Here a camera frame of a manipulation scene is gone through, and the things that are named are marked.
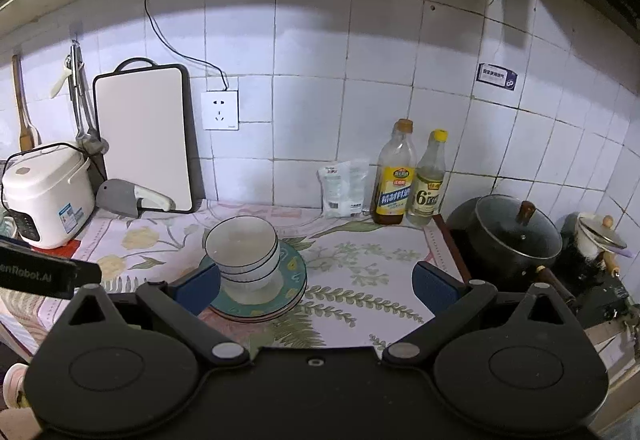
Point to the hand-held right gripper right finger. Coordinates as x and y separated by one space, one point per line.
435 287

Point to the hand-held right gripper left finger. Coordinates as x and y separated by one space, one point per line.
197 290

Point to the blue fried egg plate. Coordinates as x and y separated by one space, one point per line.
294 272

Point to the white rice cooker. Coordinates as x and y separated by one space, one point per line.
45 200

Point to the clear vinegar bottle yellow cap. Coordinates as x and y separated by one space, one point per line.
427 200

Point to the black pot with glass lid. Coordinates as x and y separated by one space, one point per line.
515 230

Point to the yellow label cooking wine bottle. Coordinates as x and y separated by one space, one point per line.
395 195

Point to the white salt bag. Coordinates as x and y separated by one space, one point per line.
345 192

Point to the wooden spatula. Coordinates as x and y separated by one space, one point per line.
26 135

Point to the metal ladle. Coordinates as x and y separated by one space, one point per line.
82 135

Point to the white enamel pot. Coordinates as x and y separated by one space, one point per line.
590 240

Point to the white cutting board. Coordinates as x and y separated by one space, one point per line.
142 135

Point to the black gas stove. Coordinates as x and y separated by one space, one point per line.
600 295

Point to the white peeler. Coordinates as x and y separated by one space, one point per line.
59 80

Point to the white wall socket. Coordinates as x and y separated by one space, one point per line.
220 110

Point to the blue white wall sticker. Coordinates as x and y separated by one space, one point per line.
497 77

